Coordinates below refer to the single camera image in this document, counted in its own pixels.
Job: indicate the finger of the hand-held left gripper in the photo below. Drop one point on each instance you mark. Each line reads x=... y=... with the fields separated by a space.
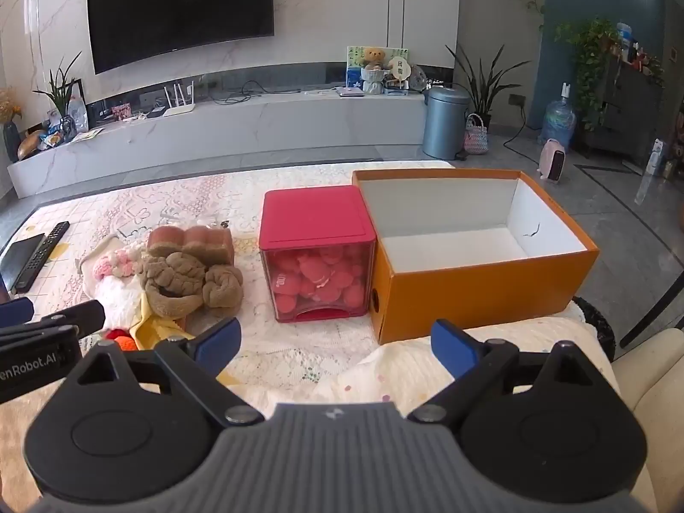
x=16 y=312
x=80 y=316

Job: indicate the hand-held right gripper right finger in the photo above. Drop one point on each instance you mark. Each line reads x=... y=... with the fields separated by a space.
x=451 y=344

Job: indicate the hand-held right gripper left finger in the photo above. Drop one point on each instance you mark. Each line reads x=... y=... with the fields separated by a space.
x=222 y=339

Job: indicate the white fabric bag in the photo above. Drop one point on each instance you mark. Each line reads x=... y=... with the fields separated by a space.
x=120 y=299

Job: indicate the red orange yarn ball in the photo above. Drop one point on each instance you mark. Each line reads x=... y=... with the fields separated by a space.
x=118 y=339

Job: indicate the small brown towel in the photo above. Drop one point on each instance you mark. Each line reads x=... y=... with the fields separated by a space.
x=224 y=286

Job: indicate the orange cardboard box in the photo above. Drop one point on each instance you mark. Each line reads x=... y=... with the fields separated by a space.
x=470 y=294

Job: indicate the pink and white knit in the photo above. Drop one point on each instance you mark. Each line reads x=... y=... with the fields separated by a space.
x=115 y=264

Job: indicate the yellow cloth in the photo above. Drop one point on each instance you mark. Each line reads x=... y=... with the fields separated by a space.
x=160 y=328

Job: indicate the large brown towel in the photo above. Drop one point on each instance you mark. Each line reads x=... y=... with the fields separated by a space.
x=173 y=283

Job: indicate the brown bread plush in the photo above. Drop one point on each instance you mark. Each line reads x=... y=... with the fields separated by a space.
x=192 y=240

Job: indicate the black tablet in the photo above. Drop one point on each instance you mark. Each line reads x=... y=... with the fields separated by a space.
x=18 y=256

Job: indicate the black remote control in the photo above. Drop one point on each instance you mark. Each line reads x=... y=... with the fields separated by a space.
x=40 y=256

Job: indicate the black fuzzy cushion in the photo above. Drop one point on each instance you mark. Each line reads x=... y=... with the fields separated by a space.
x=598 y=323

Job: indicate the red lidded storage box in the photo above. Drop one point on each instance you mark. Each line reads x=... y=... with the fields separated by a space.
x=315 y=214

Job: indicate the dried flowers in dark vase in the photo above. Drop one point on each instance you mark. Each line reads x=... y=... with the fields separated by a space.
x=10 y=136

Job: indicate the white marble television console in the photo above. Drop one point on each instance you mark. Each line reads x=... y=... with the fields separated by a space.
x=240 y=133

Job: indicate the woven pastel handbag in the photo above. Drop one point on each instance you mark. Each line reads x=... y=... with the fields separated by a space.
x=475 y=139

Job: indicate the pink space heater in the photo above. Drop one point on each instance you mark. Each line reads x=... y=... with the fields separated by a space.
x=553 y=163

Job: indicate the cream sofa cushion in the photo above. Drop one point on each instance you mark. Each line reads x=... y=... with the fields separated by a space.
x=649 y=411

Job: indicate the grey metal trash can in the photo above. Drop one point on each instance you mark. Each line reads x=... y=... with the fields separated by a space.
x=445 y=125

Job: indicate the green plant in vase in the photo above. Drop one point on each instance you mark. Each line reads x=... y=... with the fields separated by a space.
x=63 y=93

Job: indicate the white router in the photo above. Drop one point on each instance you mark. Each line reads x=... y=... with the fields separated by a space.
x=179 y=109

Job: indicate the blue water jug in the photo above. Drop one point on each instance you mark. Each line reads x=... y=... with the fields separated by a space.
x=558 y=120

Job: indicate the long leaf potted plant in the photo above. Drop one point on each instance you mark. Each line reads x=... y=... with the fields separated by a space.
x=483 y=85

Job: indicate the white set-top box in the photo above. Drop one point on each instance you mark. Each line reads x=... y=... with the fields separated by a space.
x=350 y=92

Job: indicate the round paper fan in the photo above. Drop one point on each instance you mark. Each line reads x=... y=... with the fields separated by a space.
x=399 y=70

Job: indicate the brown teddy bear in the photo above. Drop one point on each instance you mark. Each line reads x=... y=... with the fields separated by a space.
x=373 y=64

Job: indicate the dark shelf cabinet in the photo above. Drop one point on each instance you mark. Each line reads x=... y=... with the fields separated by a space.
x=633 y=112

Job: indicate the climbing green plant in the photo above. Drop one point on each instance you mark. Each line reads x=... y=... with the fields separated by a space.
x=588 y=59

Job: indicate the black flat television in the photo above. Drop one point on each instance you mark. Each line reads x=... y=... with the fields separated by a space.
x=176 y=8

